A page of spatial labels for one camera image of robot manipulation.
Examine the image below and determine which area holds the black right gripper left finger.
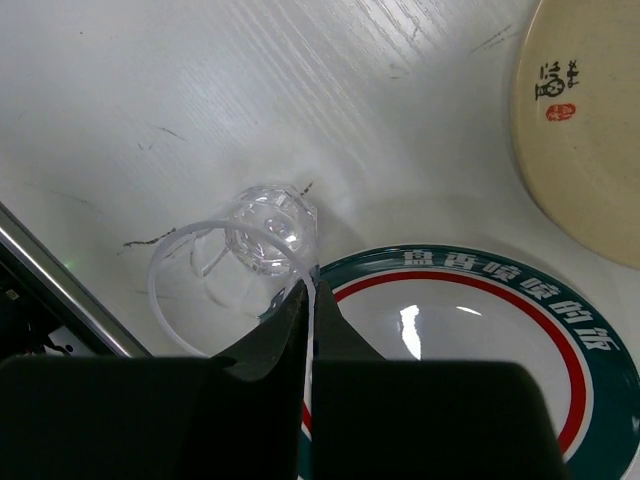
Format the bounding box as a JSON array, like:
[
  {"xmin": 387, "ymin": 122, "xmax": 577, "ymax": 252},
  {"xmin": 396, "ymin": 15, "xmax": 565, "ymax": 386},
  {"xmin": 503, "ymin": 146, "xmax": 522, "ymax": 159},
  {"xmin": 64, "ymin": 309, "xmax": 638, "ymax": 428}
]
[{"xmin": 1, "ymin": 284, "xmax": 306, "ymax": 479}]

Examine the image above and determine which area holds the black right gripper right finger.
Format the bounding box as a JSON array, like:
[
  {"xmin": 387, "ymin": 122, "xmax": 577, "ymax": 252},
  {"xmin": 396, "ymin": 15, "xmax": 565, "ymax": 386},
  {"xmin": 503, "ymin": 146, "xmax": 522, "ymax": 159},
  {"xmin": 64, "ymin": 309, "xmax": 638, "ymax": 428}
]
[{"xmin": 310, "ymin": 283, "xmax": 570, "ymax": 479}]

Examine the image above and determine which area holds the beige plate with calligraphy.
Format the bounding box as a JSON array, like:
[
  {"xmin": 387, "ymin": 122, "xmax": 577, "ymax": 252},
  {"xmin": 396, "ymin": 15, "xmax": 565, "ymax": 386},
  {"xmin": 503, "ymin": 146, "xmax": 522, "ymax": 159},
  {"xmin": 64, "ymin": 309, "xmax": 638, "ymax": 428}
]
[{"xmin": 511, "ymin": 1, "xmax": 639, "ymax": 268}]

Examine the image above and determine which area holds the clear glass cup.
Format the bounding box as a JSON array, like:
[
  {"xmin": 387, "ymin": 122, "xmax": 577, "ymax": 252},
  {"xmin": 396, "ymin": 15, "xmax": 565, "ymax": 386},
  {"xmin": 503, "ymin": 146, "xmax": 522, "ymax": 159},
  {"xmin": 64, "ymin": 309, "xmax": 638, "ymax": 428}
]
[{"xmin": 148, "ymin": 183, "xmax": 321, "ymax": 396}]

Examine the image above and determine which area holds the teal red ring plate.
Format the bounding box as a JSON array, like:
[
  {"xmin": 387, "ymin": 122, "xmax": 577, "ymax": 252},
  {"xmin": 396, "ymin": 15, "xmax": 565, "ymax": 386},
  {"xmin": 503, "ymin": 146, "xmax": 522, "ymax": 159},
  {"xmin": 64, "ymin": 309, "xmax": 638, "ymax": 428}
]
[{"xmin": 320, "ymin": 244, "xmax": 639, "ymax": 479}]

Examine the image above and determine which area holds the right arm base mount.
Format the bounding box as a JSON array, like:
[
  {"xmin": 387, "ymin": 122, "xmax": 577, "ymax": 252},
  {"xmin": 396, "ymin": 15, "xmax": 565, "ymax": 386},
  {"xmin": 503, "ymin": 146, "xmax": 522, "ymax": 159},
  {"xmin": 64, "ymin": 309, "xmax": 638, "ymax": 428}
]
[{"xmin": 1, "ymin": 207, "xmax": 150, "ymax": 359}]

